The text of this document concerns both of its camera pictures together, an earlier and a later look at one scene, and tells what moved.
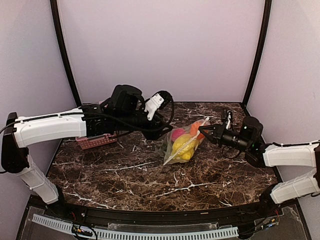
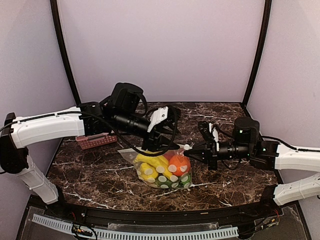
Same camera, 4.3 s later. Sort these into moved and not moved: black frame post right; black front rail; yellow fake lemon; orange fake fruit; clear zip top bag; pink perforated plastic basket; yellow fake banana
Moved: yellow fake banana; yellow fake lemon; clear zip top bag; orange fake fruit
Not moved: black frame post right; black front rail; pink perforated plastic basket
